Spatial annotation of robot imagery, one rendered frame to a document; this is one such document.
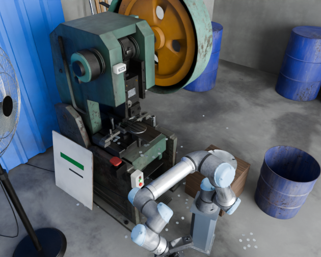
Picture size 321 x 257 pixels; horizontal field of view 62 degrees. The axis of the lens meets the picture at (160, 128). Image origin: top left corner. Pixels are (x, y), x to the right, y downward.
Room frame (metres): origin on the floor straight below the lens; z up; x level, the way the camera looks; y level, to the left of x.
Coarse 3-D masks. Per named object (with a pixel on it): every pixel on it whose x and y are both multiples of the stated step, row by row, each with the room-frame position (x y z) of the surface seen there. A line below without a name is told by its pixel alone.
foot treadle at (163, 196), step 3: (144, 186) 1.60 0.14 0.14; (162, 195) 1.48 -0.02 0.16; (165, 195) 1.48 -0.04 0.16; (156, 198) 1.45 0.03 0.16; (159, 198) 1.45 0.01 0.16; (162, 198) 1.45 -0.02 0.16; (165, 198) 1.45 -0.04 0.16; (168, 198) 1.45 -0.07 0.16; (171, 198) 1.45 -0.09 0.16; (159, 201) 1.42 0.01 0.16; (162, 201) 1.42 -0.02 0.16; (165, 201) 1.42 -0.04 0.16; (168, 201) 1.42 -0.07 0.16
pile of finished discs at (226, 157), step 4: (212, 152) 1.77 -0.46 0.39; (216, 152) 1.77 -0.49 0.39; (220, 152) 1.77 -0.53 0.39; (224, 152) 1.77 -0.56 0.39; (228, 152) 1.77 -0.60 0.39; (216, 156) 1.73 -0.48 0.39; (220, 156) 1.73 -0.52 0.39; (224, 156) 1.73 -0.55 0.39; (228, 156) 1.73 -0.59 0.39; (232, 156) 1.73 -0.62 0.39; (224, 160) 1.67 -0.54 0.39; (228, 160) 1.68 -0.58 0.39; (232, 160) 1.68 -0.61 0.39; (232, 164) 1.63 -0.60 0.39; (236, 164) 1.62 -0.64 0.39
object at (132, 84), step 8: (128, 72) 1.72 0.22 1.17; (128, 80) 1.61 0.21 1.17; (136, 80) 1.66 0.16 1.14; (128, 88) 1.61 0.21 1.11; (136, 88) 1.67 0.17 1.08; (128, 96) 1.60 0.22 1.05; (136, 96) 1.66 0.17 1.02; (128, 104) 1.58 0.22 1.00; (136, 104) 1.62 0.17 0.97; (120, 112) 1.60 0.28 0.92; (128, 112) 1.59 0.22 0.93; (136, 112) 1.61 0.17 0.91
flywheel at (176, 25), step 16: (128, 0) 2.08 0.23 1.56; (144, 0) 2.03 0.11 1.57; (160, 0) 1.94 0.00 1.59; (176, 0) 1.81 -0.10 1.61; (144, 16) 2.03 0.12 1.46; (176, 16) 1.85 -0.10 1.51; (160, 32) 1.92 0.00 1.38; (176, 32) 1.85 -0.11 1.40; (192, 32) 1.73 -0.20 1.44; (160, 48) 1.93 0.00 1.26; (192, 48) 1.73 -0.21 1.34; (160, 64) 1.94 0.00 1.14; (176, 64) 1.84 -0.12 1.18; (192, 64) 1.73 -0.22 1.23; (160, 80) 1.89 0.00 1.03; (176, 80) 1.80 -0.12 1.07
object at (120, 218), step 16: (64, 112) 1.72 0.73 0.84; (64, 128) 1.76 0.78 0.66; (80, 128) 1.63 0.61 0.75; (80, 144) 1.64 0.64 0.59; (96, 160) 1.54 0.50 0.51; (96, 176) 1.59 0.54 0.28; (112, 176) 1.43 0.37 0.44; (128, 176) 1.31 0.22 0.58; (96, 192) 1.59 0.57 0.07; (112, 192) 1.47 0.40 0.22; (128, 192) 1.33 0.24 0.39; (112, 208) 1.45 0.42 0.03; (128, 208) 1.34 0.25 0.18; (128, 224) 1.29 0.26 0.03
